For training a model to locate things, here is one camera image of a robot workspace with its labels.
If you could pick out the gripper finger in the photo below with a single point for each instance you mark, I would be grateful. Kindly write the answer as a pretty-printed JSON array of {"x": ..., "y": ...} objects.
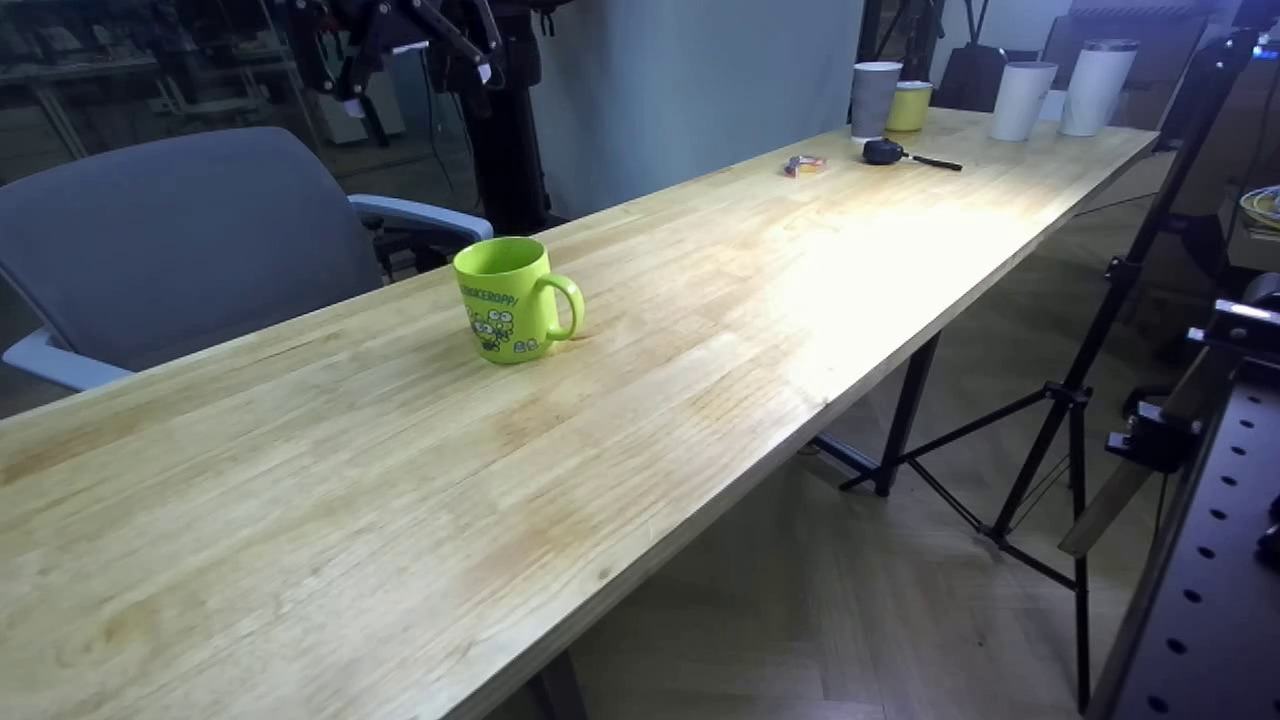
[
  {"x": 325, "y": 60},
  {"x": 450, "y": 35}
]

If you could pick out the grey paper cup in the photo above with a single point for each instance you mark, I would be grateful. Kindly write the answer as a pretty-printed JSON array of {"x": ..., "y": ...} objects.
[{"x": 874, "y": 100}]

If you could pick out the yellow cup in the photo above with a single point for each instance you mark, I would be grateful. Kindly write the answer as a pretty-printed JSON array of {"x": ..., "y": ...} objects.
[{"x": 912, "y": 108}]

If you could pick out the white cup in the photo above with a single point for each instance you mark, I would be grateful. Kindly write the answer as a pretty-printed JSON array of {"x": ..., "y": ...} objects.
[{"x": 1020, "y": 100}]

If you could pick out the grey office chair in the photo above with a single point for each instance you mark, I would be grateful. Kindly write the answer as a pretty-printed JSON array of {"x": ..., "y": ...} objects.
[{"x": 190, "y": 240}]

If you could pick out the shelf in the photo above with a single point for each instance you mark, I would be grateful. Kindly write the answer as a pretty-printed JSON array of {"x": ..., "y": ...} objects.
[{"x": 90, "y": 60}]

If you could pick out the green mug with frog print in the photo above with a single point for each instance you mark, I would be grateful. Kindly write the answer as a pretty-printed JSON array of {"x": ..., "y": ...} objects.
[{"x": 505, "y": 300}]

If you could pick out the small orange packet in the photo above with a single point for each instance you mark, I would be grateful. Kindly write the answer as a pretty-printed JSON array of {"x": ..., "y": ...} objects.
[{"x": 805, "y": 165}]

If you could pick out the black tape measure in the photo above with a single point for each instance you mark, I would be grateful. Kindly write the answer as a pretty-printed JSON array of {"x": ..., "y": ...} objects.
[{"x": 882, "y": 151}]

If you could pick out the dark chair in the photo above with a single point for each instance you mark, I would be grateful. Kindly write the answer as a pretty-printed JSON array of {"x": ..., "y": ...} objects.
[{"x": 968, "y": 80}]

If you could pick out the white tumbler with lid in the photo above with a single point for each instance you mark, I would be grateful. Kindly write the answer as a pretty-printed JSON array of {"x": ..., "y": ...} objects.
[{"x": 1095, "y": 90}]

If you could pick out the black clamp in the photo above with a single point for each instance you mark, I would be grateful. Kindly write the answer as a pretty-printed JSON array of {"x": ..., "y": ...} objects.
[{"x": 1150, "y": 440}]

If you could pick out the wooden bar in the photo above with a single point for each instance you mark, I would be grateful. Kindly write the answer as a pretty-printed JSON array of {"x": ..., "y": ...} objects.
[{"x": 1120, "y": 500}]

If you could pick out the camera on tripod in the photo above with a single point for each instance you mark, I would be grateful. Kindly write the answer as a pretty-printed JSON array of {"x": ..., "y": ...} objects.
[{"x": 1120, "y": 290}]

